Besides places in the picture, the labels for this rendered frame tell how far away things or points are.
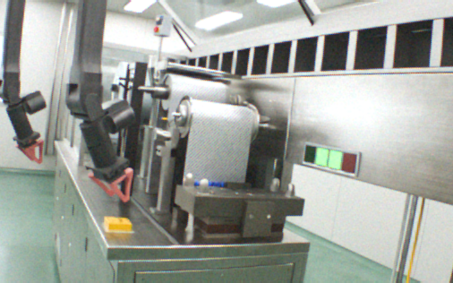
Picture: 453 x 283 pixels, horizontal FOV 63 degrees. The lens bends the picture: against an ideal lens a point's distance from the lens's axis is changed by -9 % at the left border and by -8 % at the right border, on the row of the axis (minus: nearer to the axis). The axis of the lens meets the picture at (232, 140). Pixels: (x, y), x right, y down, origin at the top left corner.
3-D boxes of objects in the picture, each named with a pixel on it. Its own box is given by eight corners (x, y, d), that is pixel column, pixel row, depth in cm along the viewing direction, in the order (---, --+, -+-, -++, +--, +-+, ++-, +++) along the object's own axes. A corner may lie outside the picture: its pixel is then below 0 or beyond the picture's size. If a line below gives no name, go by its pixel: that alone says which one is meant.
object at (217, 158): (182, 185, 135) (189, 131, 134) (243, 188, 146) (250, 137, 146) (183, 185, 135) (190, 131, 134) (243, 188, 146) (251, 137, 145)
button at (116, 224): (103, 224, 118) (104, 216, 117) (125, 224, 121) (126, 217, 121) (107, 231, 111) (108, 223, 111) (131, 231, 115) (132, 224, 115)
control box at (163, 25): (149, 34, 187) (153, 14, 187) (161, 38, 192) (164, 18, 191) (158, 33, 182) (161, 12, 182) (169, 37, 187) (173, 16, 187)
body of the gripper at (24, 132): (29, 133, 129) (21, 114, 126) (42, 137, 122) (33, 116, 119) (13, 142, 124) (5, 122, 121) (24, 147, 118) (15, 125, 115)
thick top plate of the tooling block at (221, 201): (174, 202, 130) (176, 184, 130) (276, 204, 149) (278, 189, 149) (192, 216, 116) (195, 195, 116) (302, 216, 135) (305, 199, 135)
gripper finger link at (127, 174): (125, 188, 99) (113, 156, 95) (142, 195, 94) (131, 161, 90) (104, 202, 94) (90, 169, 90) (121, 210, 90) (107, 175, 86)
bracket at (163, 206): (148, 210, 143) (158, 125, 141) (165, 210, 146) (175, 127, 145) (152, 214, 139) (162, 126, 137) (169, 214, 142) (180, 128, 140)
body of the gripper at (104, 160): (107, 158, 97) (98, 132, 94) (132, 166, 91) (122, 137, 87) (86, 171, 93) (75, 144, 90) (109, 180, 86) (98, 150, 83)
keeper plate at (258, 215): (239, 235, 124) (244, 201, 124) (266, 234, 129) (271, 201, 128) (243, 237, 122) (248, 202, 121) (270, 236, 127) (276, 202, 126)
